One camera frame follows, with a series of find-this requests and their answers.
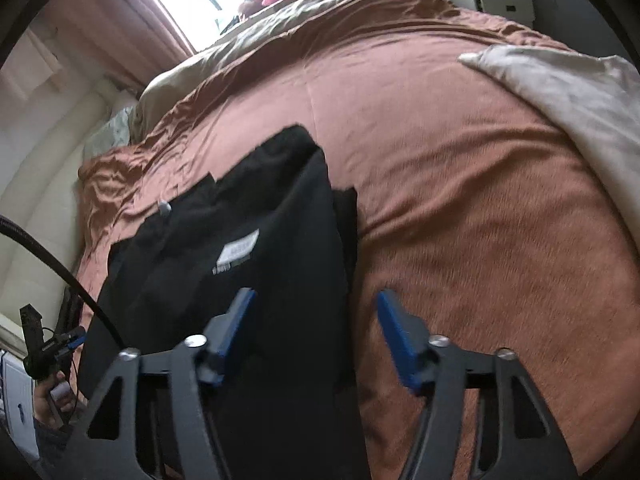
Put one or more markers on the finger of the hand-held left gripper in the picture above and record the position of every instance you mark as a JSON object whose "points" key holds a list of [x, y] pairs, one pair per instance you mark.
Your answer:
{"points": [[76, 339]]}

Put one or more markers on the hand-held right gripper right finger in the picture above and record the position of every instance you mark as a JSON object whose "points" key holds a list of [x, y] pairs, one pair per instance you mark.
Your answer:
{"points": [[397, 340]]}

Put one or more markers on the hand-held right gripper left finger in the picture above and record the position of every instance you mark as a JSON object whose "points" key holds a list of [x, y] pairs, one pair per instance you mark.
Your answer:
{"points": [[232, 327]]}

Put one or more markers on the black button-up jacket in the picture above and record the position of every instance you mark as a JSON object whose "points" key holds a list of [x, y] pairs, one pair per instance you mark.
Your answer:
{"points": [[225, 240]]}

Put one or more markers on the person's left hand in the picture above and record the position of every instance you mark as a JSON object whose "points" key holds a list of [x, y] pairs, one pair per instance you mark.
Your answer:
{"points": [[47, 405]]}

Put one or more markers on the white bedside cabinet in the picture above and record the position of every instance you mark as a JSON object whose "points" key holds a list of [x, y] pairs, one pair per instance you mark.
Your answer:
{"points": [[17, 400]]}

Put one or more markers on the folded black pants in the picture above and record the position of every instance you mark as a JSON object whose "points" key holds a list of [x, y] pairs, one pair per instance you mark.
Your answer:
{"points": [[347, 220]]}

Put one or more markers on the bed with rust-orange sheet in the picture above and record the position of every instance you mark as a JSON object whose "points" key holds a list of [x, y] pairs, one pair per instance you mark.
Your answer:
{"points": [[450, 210]]}

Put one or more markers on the cream padded headboard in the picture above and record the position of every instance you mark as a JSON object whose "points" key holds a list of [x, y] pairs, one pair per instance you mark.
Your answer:
{"points": [[35, 200]]}

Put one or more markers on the light patterned pillow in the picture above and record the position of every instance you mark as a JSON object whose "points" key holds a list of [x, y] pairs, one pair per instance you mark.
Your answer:
{"points": [[112, 132]]}

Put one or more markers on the cream hanging cloth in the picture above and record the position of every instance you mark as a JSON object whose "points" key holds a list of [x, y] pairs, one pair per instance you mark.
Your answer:
{"points": [[27, 65]]}

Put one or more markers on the beige duvet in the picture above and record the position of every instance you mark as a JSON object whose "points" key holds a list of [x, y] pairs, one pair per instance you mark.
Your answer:
{"points": [[280, 30]]}

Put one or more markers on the cream blanket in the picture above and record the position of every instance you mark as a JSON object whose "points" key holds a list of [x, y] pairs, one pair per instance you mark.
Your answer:
{"points": [[575, 95]]}

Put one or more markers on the pink curtain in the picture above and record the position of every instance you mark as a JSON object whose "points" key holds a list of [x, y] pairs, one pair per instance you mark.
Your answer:
{"points": [[110, 25]]}

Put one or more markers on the orange-brown plush toy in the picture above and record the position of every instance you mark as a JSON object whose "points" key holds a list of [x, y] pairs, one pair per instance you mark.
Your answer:
{"points": [[247, 8]]}

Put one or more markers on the cream nightstand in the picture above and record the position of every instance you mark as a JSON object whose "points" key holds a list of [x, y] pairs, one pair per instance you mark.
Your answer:
{"points": [[492, 5]]}

